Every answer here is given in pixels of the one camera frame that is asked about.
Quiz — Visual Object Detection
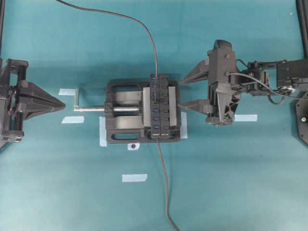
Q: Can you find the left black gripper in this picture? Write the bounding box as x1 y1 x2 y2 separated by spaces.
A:
0 59 66 147

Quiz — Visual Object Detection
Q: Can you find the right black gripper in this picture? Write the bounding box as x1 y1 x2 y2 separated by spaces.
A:
177 48 251 126

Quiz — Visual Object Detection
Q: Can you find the black USB cable with plug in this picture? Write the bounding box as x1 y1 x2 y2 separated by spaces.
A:
55 0 159 102

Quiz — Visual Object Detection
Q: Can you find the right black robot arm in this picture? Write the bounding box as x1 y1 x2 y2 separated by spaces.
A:
178 0 308 126

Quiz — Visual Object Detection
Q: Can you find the black multiport USB hub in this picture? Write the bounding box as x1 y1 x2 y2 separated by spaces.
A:
150 74 169 140

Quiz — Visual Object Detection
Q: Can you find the blue tape near crank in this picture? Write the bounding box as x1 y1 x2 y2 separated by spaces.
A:
58 89 76 96

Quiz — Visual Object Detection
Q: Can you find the blue tape under vise right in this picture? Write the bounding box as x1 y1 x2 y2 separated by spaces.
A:
180 112 188 139

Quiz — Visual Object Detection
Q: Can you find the blue tape under vise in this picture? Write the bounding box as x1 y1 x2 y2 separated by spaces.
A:
99 116 107 147
180 112 188 139

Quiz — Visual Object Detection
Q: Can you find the blue tape left strip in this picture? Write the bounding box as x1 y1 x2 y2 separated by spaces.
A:
62 116 84 124

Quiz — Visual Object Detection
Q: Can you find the blue tape strip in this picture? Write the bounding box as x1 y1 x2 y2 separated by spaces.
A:
62 116 84 124
122 174 148 183
234 114 257 122

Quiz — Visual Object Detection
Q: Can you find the blue tape right strip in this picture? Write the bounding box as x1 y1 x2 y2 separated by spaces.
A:
234 114 257 122

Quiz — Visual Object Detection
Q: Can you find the black bench vise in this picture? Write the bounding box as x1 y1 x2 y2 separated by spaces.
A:
103 81 181 144

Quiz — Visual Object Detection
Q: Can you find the blue tape under vise left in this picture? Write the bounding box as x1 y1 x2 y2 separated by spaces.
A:
99 116 107 147

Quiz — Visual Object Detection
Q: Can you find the tape patch with black dot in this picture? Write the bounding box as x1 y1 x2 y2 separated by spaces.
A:
128 143 140 151

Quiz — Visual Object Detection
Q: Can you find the blue tape bottom strip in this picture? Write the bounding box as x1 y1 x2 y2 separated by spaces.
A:
122 174 148 183

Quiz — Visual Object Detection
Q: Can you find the silver vise crank handle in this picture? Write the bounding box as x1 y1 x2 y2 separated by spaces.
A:
73 89 104 112

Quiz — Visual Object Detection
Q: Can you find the black camera cable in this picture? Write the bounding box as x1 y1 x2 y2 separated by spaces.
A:
226 59 295 105

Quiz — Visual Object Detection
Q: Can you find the grey hub power cable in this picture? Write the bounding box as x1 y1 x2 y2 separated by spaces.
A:
155 139 180 231

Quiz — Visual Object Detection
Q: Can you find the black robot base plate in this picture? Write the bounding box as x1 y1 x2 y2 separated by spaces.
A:
291 100 308 147

